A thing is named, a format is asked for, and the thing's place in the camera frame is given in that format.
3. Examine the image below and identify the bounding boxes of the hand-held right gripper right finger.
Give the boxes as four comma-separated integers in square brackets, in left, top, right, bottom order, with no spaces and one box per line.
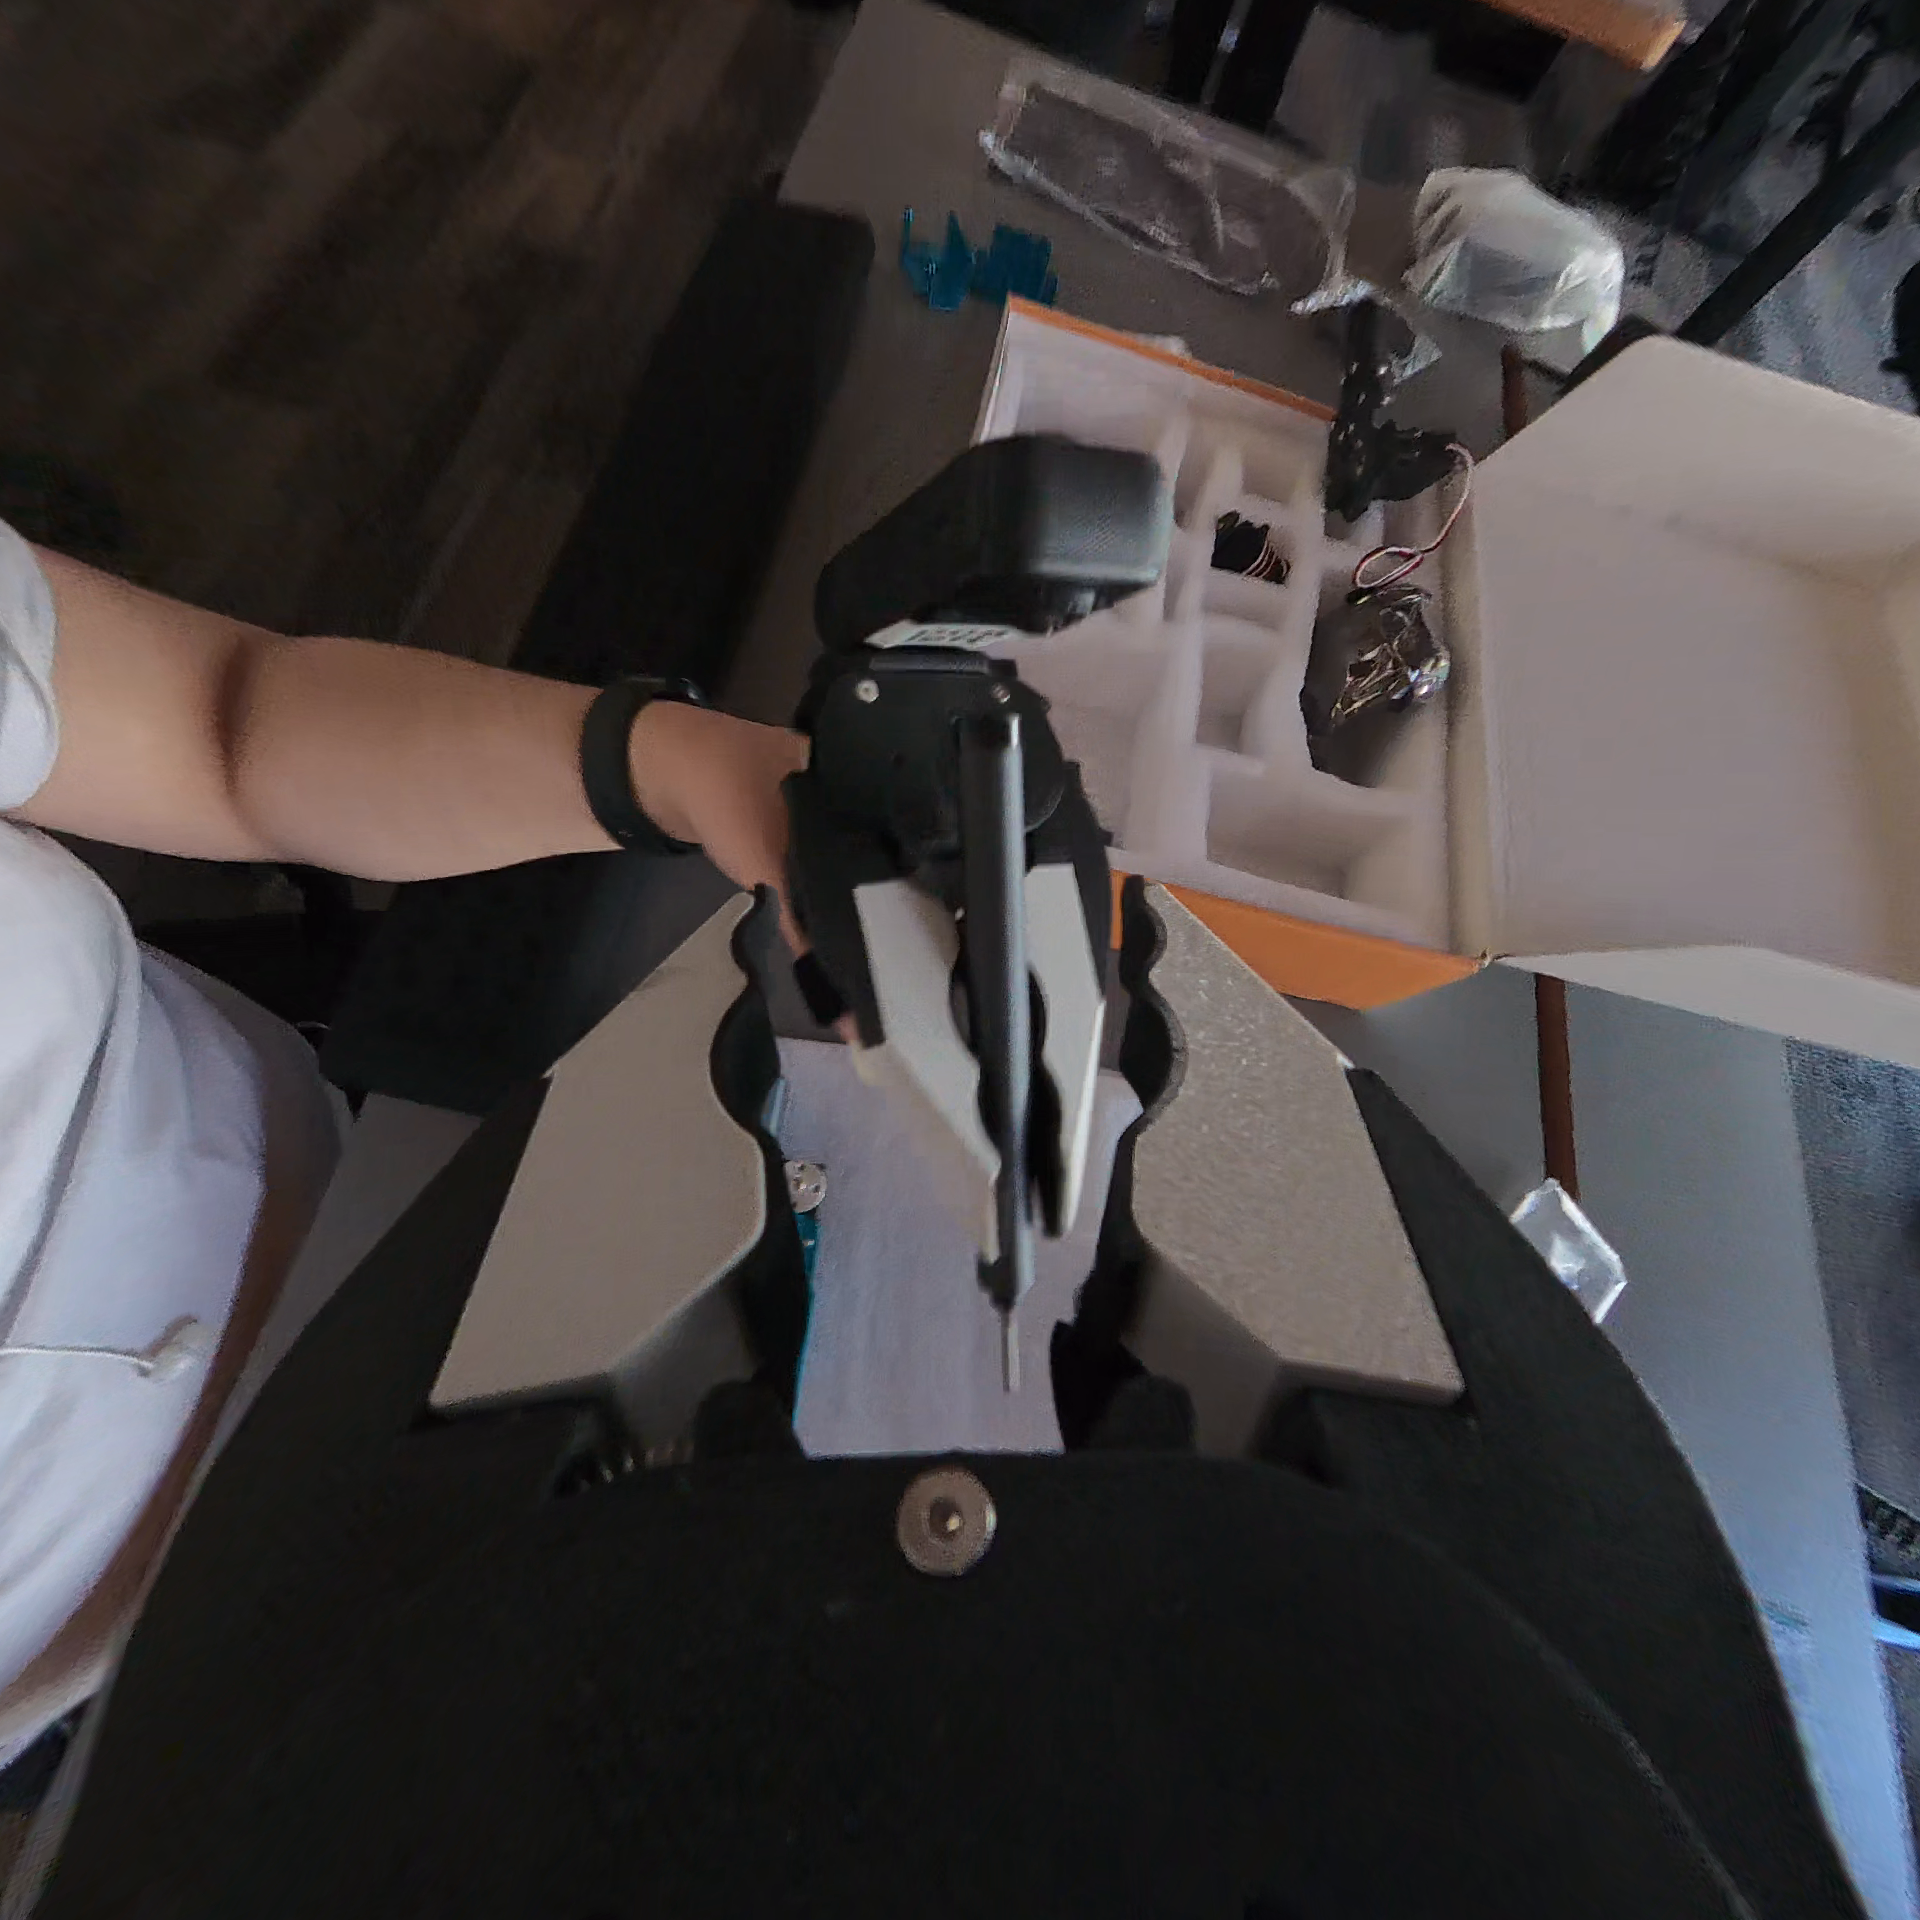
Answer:
[1055,876,1467,1453]

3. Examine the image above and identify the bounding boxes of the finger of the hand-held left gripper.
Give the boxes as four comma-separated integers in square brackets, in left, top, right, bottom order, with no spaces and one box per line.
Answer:
[852,876,1005,1191]
[1025,861,1115,1236]

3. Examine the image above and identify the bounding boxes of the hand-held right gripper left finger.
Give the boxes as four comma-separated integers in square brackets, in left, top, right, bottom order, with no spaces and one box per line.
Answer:
[429,892,816,1451]

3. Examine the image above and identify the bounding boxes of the black electric screwdriver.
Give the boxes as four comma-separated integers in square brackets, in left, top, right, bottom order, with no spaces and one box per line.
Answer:
[958,713,1037,1394]

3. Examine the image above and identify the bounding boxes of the blue bracket servo assembly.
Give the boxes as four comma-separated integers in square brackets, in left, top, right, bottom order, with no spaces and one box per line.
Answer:
[757,1072,829,1374]

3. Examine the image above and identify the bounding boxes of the person's left forearm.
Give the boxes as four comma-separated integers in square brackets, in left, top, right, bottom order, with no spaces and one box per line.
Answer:
[0,518,670,887]

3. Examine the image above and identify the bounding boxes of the grey desk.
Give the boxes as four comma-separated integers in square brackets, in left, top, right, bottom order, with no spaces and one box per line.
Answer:
[285,0,1892,1920]

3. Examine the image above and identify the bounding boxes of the person's left hand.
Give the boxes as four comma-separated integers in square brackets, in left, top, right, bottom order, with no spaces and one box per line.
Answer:
[646,702,865,1050]

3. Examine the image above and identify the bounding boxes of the white foam sheet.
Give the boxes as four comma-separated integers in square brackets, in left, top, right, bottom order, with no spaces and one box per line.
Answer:
[768,1032,1148,1457]

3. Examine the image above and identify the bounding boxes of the crumpled clear plastic wrap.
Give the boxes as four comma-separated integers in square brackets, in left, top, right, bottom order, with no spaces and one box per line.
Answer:
[1507,1176,1629,1331]

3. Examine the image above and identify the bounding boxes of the black wristband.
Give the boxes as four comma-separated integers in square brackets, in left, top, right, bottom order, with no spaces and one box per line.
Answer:
[578,675,714,857]

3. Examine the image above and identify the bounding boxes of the bag of metal parts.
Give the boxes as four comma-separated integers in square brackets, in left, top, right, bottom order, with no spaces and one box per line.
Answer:
[1300,582,1456,740]

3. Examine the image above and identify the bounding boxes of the blue metal brackets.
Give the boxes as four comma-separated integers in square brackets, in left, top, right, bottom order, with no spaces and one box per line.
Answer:
[899,210,1058,316]

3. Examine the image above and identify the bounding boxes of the black robot claw part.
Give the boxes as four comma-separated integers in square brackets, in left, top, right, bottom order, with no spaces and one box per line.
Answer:
[1323,298,1480,524]

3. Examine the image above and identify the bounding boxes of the black part in clear bag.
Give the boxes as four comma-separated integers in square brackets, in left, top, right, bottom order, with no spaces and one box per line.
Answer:
[982,59,1351,302]

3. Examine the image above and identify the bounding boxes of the orange cardboard box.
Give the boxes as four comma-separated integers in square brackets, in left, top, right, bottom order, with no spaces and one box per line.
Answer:
[973,294,1920,1074]

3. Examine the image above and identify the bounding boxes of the clear bag wrapped object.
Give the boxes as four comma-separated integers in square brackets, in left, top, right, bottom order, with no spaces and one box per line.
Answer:
[1409,165,1629,341]

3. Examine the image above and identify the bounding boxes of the white wired earbud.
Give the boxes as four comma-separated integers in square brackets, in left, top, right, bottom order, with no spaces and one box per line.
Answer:
[0,1316,216,1385]

